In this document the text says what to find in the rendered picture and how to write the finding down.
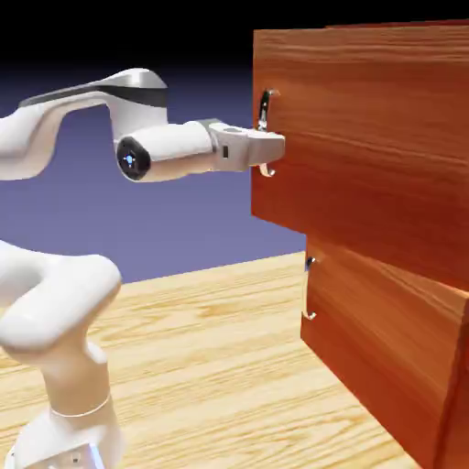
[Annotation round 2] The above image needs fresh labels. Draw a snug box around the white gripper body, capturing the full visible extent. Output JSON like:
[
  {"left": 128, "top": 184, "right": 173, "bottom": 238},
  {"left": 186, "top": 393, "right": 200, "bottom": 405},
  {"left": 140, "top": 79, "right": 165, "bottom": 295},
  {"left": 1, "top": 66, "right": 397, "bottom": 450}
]
[{"left": 245, "top": 128, "right": 286, "bottom": 169}]

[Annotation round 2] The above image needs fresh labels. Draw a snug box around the curved silver handle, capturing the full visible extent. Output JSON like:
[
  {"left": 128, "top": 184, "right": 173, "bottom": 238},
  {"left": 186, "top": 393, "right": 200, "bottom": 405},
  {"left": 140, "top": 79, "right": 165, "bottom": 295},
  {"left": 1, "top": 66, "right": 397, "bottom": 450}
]
[
  {"left": 300, "top": 255, "right": 319, "bottom": 322},
  {"left": 256, "top": 87, "right": 281, "bottom": 179}
]

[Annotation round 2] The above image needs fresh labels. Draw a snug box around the reddish wooden door with gripped handle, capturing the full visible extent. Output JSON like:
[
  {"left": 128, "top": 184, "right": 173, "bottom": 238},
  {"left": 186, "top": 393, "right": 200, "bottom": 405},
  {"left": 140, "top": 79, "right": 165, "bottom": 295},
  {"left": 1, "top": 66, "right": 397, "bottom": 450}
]
[{"left": 251, "top": 24, "right": 469, "bottom": 292}]

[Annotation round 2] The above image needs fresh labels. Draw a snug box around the reddish wooden cabinet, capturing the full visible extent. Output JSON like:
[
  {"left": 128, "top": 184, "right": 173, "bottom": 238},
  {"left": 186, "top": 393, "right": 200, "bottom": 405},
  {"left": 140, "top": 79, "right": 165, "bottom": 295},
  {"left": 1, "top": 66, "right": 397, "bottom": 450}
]
[{"left": 251, "top": 19, "right": 469, "bottom": 469}]

